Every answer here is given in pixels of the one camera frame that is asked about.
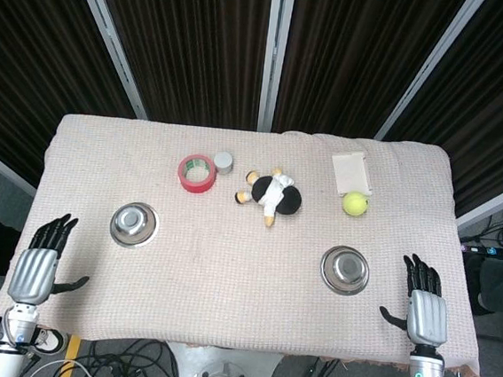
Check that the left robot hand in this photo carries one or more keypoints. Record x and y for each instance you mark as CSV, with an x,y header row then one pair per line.
x,y
33,267

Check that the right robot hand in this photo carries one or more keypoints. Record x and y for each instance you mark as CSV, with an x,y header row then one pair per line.
x,y
427,313

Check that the metal bowl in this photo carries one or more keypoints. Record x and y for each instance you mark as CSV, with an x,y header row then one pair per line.
x,y
134,224
345,269

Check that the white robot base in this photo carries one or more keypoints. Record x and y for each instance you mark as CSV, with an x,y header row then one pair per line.
x,y
222,375

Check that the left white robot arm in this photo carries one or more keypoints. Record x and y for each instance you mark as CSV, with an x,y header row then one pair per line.
x,y
10,338

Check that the black power strip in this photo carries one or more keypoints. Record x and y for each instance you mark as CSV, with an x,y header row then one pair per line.
x,y
495,250

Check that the yellow tennis ball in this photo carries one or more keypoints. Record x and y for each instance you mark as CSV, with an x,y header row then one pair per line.
x,y
355,203

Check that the beige cardboard piece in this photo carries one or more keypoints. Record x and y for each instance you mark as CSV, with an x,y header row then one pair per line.
x,y
352,173

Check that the red tape roll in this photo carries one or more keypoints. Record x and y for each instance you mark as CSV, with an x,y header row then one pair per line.
x,y
197,173

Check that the black white plush toy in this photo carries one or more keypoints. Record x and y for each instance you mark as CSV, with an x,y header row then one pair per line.
x,y
271,192

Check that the beige woven tablecloth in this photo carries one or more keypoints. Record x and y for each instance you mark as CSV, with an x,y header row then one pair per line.
x,y
237,240

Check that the small grey cylinder can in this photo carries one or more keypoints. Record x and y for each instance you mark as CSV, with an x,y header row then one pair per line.
x,y
223,162

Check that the aluminium partition post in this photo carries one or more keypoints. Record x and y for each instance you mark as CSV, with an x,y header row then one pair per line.
x,y
277,53
110,37
428,67

